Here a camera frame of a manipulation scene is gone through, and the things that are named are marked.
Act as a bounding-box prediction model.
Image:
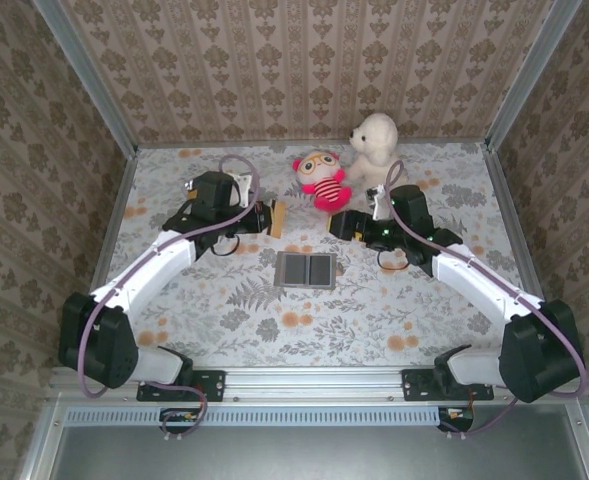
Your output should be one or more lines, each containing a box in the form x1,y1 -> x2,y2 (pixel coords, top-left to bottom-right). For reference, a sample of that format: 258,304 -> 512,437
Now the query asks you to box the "tan card with dark stripe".
267,198 -> 288,240

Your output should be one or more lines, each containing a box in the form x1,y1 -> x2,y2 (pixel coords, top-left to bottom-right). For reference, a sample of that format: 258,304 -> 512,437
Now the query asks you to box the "grey card holder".
273,251 -> 337,290

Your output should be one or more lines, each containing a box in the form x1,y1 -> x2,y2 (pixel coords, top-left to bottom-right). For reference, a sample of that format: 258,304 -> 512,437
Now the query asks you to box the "pink striped plush doll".
292,149 -> 353,212

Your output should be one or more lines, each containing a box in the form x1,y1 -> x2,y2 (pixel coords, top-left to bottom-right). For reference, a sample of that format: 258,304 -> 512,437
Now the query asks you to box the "white plush dog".
346,112 -> 409,194

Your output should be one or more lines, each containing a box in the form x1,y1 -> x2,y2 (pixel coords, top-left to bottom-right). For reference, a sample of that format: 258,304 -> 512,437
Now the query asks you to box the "black connector board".
437,405 -> 476,432
159,407 -> 201,434

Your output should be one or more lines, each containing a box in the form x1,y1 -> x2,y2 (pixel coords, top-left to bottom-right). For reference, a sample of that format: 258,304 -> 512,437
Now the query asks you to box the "grey metal panel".
21,403 -> 589,480

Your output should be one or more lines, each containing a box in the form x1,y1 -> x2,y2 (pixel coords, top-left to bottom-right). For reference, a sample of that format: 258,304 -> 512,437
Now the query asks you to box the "thin black cable loop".
212,234 -> 242,258
377,247 -> 409,273

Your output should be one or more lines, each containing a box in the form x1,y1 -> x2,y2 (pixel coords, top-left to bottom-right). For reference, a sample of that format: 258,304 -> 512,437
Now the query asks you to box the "thin aluminium rail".
136,139 -> 490,150

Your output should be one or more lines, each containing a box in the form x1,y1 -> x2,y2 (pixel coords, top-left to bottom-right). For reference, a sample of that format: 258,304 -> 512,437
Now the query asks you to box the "aluminium side rail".
68,147 -> 140,374
481,142 -> 566,365

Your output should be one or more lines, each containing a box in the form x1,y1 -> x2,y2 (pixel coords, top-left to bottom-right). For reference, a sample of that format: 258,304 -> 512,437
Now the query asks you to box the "long aluminium rail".
48,363 -> 586,401

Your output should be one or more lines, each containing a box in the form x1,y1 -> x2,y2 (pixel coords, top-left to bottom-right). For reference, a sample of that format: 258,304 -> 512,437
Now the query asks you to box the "aluminium frame post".
32,0 -> 140,157
483,0 -> 584,151

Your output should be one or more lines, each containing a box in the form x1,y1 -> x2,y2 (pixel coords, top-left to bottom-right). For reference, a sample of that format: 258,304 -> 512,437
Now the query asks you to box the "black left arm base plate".
136,368 -> 226,404

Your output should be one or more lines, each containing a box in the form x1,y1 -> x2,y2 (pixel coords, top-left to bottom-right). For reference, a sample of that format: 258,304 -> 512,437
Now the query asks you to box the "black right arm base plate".
401,368 -> 495,403

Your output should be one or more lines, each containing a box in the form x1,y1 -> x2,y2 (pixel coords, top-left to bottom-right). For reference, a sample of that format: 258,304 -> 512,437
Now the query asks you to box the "white slotted cable duct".
65,405 -> 445,427

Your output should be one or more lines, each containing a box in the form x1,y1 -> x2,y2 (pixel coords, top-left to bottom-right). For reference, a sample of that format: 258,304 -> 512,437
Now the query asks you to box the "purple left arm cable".
80,154 -> 261,444

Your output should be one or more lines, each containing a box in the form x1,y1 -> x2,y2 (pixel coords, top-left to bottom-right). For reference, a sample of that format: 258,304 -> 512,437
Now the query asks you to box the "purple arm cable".
383,159 -> 589,441
80,154 -> 261,444

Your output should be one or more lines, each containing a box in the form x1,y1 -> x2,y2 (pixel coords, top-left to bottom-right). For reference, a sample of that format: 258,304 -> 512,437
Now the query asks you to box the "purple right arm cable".
383,159 -> 589,441

